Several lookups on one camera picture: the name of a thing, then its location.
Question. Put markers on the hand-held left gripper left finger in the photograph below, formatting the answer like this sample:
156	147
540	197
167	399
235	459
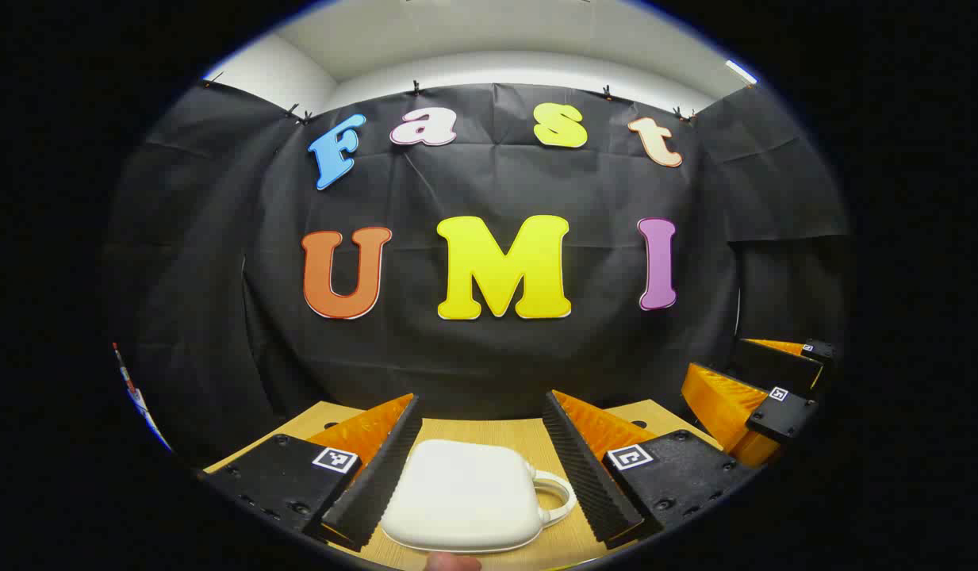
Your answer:
377	484

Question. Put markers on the white suitcase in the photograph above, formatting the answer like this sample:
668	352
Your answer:
465	496

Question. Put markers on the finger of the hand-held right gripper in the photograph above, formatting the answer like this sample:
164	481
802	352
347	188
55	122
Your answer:
786	416
774	365

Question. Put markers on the black backdrop cloth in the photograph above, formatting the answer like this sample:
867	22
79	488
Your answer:
488	357

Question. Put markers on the ceiling light strip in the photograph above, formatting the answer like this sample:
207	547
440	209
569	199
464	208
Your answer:
741	72

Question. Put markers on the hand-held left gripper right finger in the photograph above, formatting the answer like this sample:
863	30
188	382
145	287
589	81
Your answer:
588	484

